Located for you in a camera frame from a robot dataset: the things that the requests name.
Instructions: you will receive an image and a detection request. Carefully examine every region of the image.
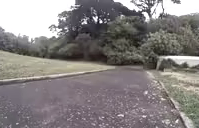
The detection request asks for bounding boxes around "dark grey asphalt road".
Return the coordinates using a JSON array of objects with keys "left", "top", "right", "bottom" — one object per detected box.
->
[{"left": 0, "top": 65, "right": 188, "bottom": 128}]

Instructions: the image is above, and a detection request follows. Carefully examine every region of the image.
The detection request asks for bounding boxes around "wood of trees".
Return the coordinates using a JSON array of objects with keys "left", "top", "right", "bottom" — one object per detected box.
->
[{"left": 0, "top": 0, "right": 199, "bottom": 67}]

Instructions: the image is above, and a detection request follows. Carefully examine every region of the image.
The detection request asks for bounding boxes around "concrete kerb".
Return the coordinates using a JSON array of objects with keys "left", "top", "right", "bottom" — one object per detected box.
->
[
  {"left": 0, "top": 67, "right": 116, "bottom": 88},
  {"left": 146, "top": 70, "right": 196, "bottom": 128}
]

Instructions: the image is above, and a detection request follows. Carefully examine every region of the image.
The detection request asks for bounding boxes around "grass slope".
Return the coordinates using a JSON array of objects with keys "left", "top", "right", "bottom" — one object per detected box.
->
[{"left": 0, "top": 47, "right": 116, "bottom": 82}]

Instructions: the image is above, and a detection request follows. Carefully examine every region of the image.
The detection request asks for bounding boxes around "grass verge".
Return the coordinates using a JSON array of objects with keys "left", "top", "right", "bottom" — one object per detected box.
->
[{"left": 150, "top": 68, "right": 199, "bottom": 128}]

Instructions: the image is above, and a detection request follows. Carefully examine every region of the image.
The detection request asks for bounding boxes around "white low wall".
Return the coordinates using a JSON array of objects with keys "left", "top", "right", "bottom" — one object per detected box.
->
[{"left": 155, "top": 55, "right": 199, "bottom": 71}]

